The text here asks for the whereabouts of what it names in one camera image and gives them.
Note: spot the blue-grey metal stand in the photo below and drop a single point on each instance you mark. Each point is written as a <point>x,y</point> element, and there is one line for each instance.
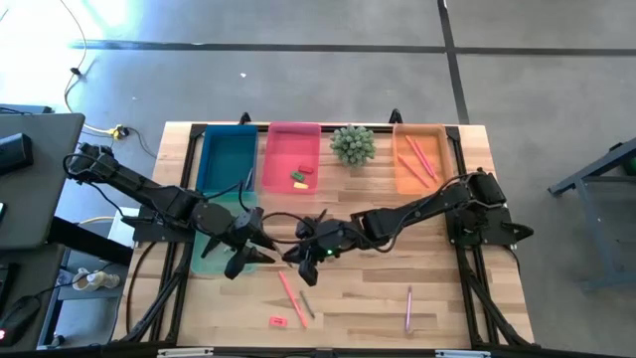
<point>596,168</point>

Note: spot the white box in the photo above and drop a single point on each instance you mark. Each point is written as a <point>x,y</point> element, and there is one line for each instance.
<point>115,233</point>

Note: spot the pink plastic bin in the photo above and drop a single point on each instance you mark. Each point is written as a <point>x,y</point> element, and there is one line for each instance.
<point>288,149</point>

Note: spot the red eraser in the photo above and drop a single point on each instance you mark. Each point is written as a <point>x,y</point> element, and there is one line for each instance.
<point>306,169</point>

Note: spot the black box device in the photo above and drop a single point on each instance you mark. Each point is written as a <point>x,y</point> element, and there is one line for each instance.
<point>15,153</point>

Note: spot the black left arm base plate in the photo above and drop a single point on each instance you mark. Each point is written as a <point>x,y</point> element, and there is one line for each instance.
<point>144,231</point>

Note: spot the thick black pen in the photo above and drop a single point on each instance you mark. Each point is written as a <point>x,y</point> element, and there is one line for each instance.
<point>322,215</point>

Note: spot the black desk leg bar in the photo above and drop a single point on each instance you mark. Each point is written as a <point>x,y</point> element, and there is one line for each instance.
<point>89,242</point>

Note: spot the blue plastic bin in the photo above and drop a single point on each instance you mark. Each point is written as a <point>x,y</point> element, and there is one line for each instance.
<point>223,159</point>

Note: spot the green potted plant white pot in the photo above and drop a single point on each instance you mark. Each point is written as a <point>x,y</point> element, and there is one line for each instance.
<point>353,145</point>

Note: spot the grey desk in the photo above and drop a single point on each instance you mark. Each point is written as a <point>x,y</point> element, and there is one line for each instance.
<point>45,199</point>

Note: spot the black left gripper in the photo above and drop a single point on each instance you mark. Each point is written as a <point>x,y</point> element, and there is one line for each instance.
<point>244,230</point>

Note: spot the teal plastic bin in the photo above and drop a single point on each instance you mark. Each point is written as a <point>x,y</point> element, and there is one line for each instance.
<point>208,263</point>

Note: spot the yellow power plug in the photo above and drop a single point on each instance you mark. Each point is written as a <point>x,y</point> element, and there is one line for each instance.
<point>118,132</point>

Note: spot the black computer mouse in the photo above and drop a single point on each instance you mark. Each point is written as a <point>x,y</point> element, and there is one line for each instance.
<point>20,318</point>

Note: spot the black aluminium table frame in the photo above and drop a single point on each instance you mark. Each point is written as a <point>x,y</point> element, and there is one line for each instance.
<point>383,128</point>

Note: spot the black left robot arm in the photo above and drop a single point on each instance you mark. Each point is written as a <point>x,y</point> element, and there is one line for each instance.
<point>149,191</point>

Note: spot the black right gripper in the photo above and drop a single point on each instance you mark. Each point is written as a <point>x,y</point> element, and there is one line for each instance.
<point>333,238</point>

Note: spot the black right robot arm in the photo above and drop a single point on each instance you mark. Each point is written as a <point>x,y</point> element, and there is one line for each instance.
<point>422,211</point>

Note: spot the yellow eraser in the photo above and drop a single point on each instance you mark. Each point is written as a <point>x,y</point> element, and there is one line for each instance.
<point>300,185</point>

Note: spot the green eraser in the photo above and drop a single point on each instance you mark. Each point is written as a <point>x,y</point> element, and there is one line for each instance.
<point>297,176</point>

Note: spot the coral pencil with orange eraser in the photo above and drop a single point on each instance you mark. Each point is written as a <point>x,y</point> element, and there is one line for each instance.
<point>412,170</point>
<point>293,298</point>

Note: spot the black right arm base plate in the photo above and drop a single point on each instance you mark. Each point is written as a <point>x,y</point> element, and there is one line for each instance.
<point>497,231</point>

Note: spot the black lower desk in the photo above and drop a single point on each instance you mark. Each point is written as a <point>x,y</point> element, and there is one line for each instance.
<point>30,278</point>

